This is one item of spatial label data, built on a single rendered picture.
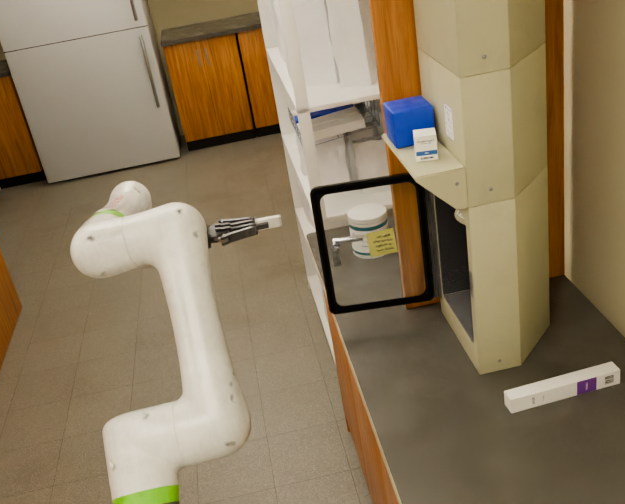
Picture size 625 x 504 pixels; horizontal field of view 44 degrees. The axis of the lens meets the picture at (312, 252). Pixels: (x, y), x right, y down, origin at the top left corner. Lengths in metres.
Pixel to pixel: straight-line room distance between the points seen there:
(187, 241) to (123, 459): 0.44
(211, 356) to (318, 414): 1.94
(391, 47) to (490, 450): 1.00
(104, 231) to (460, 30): 0.83
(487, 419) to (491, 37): 0.86
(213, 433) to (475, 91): 0.88
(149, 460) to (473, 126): 0.95
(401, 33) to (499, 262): 0.62
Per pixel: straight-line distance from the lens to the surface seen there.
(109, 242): 1.62
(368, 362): 2.11
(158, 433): 1.54
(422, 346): 2.14
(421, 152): 1.79
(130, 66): 6.58
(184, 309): 1.56
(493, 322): 1.95
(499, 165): 1.77
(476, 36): 1.67
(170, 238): 1.59
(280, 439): 3.37
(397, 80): 2.03
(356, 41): 2.92
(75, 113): 6.72
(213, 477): 3.29
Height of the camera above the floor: 2.18
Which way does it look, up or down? 27 degrees down
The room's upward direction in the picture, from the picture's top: 10 degrees counter-clockwise
